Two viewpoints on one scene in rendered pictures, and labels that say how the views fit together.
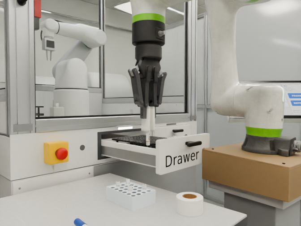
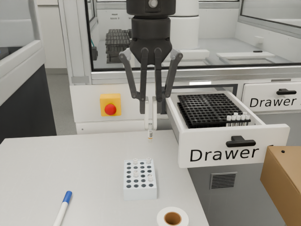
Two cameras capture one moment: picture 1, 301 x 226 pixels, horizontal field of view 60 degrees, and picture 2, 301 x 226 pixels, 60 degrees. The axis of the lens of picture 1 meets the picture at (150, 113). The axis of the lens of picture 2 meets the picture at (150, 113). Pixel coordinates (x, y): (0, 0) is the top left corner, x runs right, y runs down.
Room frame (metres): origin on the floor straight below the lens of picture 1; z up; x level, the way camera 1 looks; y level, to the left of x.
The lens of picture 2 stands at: (0.33, -0.33, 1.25)
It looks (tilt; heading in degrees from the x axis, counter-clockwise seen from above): 25 degrees down; 39
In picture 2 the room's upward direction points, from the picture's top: straight up
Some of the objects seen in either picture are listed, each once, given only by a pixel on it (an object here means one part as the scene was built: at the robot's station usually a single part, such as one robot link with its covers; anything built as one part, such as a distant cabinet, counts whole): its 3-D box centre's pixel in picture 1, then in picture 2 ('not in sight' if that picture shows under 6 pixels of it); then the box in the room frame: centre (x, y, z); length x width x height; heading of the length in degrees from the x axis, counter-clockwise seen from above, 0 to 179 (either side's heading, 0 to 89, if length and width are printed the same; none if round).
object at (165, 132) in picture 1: (172, 136); (278, 96); (1.37, -0.12, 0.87); 0.29 x 0.02 x 0.11; 135
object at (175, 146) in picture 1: (185, 151); (232, 145); (0.92, -0.12, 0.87); 0.29 x 0.02 x 0.11; 135
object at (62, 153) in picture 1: (61, 153); (110, 109); (0.87, 0.30, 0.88); 0.04 x 0.03 x 0.04; 135
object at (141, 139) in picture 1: (145, 146); (209, 115); (1.06, 0.02, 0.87); 0.22 x 0.18 x 0.06; 45
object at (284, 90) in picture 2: (176, 130); (284, 91); (1.35, -0.14, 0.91); 0.07 x 0.04 x 0.01; 135
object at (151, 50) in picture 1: (148, 62); (150, 41); (0.73, 0.01, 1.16); 0.08 x 0.07 x 0.09; 133
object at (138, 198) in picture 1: (130, 194); (139, 178); (0.75, 0.06, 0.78); 0.12 x 0.08 x 0.04; 43
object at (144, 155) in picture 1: (144, 147); (208, 115); (1.06, 0.03, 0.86); 0.40 x 0.26 x 0.06; 45
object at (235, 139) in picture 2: (191, 143); (238, 141); (0.90, -0.14, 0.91); 0.07 x 0.04 x 0.01; 135
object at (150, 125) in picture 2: (148, 136); (150, 132); (0.73, 0.01, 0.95); 0.01 x 0.01 x 0.05
